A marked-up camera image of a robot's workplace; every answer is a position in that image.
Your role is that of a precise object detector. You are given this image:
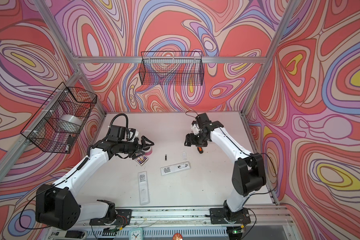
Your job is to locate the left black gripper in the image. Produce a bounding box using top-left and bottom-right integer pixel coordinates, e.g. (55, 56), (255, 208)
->
(117, 136), (154, 160)

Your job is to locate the orange handled screwdriver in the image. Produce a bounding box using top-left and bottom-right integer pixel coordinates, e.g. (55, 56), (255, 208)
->
(197, 147), (204, 154)

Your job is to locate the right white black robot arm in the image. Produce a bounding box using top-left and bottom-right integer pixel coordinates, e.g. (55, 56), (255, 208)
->
(184, 113), (267, 224)

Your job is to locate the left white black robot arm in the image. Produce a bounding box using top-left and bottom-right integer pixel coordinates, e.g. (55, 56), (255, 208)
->
(35, 136), (154, 230)

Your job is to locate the pink round speaker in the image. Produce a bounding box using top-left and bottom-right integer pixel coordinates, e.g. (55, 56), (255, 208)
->
(144, 147), (153, 156)

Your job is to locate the purple card box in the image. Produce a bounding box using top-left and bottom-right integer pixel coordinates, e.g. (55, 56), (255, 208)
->
(135, 155), (149, 166)

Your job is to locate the white tape roll in basket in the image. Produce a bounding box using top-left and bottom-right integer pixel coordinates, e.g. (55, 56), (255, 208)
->
(57, 115), (83, 134)

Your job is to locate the small white clock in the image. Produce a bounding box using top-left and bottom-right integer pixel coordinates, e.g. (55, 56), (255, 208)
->
(129, 228), (144, 240)

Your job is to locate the red round button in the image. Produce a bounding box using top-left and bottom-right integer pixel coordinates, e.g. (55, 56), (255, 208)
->
(172, 233), (184, 240)

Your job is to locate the black wire basket on back wall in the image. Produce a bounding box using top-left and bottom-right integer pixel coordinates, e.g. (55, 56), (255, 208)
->
(139, 51), (205, 86)

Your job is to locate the black wire basket on wall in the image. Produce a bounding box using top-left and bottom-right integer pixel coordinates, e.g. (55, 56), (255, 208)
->
(139, 51), (205, 86)
(20, 83), (98, 154)

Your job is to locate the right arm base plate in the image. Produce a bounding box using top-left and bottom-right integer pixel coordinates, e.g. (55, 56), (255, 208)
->
(206, 208), (252, 226)

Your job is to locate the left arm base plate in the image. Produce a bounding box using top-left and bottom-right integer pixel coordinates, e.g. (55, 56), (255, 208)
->
(90, 209), (132, 227)

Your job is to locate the black wire basket on left wall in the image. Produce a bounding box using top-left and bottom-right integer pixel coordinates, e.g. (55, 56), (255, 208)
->
(20, 83), (98, 154)

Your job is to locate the black white device on rail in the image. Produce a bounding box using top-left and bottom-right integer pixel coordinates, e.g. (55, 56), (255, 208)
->
(47, 230), (88, 240)

